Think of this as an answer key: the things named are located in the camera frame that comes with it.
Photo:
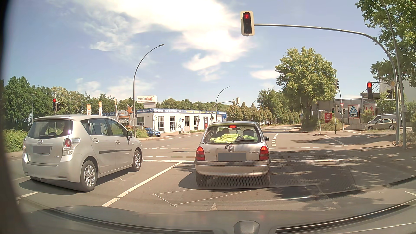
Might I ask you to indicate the white flat-roofed shop building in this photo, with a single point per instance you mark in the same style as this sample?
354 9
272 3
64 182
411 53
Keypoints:
175 120

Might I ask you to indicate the silver small hatchback car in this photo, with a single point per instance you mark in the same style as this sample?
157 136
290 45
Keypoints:
232 152

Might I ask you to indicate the blue parked car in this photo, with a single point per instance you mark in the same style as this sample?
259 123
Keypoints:
152 132

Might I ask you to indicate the shop sign on tall pole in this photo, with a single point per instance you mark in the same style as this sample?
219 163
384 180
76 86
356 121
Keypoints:
147 99

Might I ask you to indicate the road markings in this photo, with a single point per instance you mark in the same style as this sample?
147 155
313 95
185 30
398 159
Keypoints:
146 181

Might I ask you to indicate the large green tree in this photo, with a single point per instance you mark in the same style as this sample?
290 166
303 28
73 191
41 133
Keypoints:
305 78

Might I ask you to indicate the car's own bonnet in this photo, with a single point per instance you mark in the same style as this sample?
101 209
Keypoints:
201 222

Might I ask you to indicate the grey asphalt road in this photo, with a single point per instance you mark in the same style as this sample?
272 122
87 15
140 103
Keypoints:
302 169

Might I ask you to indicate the advertising flags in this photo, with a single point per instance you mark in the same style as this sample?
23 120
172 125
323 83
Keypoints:
100 108

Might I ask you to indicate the row of trees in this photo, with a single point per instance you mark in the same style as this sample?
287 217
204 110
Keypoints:
81 100

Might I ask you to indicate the silver minivan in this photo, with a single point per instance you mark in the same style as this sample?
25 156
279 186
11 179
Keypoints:
81 149

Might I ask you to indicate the grey concrete building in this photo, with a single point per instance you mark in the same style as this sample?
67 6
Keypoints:
346 110

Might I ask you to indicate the blue and white store sign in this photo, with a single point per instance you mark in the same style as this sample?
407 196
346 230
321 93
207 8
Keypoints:
353 111

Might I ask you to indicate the beige parked car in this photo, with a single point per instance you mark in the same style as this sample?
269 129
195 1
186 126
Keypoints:
380 124

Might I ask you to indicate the white van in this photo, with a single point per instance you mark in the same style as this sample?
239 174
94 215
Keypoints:
386 116

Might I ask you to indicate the green hedge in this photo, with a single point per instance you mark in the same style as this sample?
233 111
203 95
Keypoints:
13 140

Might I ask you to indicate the tall tree with green foliage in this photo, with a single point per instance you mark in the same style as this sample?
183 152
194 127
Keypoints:
395 35

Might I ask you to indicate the curved lamp post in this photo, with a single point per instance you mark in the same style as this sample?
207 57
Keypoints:
134 97
216 100

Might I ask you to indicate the traffic lights on tall post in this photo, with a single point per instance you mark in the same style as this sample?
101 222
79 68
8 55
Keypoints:
337 97

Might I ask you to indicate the give way sign on post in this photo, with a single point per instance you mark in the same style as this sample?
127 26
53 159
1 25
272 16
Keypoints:
341 109

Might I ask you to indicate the traffic light on post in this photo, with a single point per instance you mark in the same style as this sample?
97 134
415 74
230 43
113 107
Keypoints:
54 104

